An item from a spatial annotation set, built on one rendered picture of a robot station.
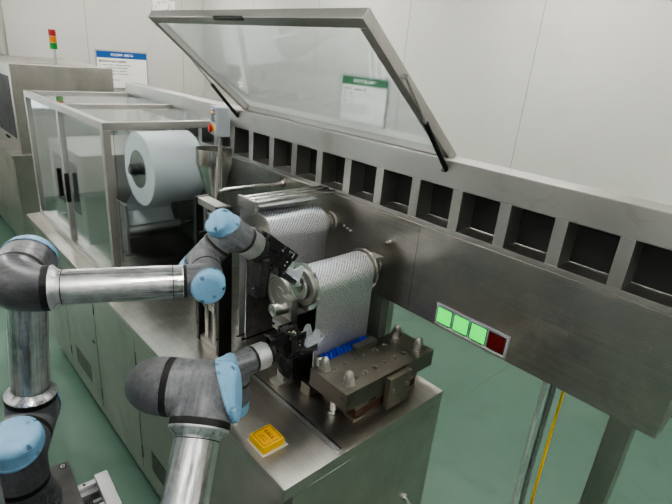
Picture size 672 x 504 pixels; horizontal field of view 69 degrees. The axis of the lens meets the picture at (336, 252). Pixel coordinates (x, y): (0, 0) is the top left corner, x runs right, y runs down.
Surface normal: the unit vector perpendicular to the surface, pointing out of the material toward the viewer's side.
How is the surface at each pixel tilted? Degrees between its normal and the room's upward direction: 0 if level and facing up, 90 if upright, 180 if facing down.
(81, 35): 90
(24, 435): 7
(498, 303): 90
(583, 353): 90
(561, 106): 90
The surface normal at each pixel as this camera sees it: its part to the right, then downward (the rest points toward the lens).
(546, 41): -0.73, 0.19
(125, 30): 0.67, 0.33
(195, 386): 0.00, -0.41
